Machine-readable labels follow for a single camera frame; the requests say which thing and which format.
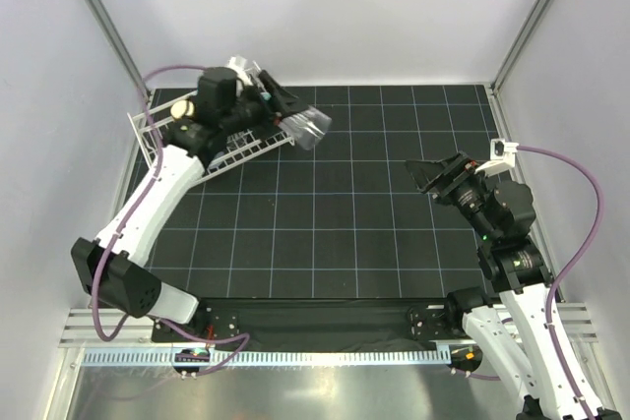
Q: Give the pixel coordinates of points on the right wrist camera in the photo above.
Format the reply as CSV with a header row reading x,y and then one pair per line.
x,y
502,158

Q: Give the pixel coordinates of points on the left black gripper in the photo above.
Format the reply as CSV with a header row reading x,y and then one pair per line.
x,y
285,104

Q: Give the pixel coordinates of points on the aluminium frame post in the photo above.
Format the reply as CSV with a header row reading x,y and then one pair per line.
x,y
115,40
523,37

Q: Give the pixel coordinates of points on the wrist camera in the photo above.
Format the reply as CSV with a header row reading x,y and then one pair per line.
x,y
247,73
502,158

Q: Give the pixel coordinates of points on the white wire dish rack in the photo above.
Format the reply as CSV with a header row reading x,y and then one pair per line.
x,y
240,148

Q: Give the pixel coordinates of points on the tall clear glass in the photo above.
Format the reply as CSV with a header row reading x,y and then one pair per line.
x,y
307,128

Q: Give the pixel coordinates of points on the black grid mat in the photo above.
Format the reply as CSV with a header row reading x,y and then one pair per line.
x,y
343,220

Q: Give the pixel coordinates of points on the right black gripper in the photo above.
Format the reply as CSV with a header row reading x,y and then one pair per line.
x,y
426,174

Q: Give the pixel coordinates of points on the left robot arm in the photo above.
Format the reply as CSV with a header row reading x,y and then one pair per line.
x,y
111,266

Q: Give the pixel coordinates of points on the left aluminium frame post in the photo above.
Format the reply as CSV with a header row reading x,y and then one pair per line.
x,y
115,40

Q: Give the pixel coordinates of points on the right aluminium frame post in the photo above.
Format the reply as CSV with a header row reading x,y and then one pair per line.
x,y
523,37

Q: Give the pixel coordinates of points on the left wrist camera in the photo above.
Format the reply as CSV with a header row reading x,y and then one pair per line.
x,y
247,73

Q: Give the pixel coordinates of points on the metal cup with brown base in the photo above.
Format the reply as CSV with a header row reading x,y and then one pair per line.
x,y
182,109

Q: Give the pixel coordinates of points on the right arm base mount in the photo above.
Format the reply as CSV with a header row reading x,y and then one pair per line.
x,y
428,322

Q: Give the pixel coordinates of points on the aluminium front rail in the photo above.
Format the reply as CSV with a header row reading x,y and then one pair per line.
x,y
134,350

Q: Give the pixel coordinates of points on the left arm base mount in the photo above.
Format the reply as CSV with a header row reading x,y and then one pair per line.
x,y
216,323

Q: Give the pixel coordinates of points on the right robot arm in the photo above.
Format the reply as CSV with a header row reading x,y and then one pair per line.
x,y
540,369

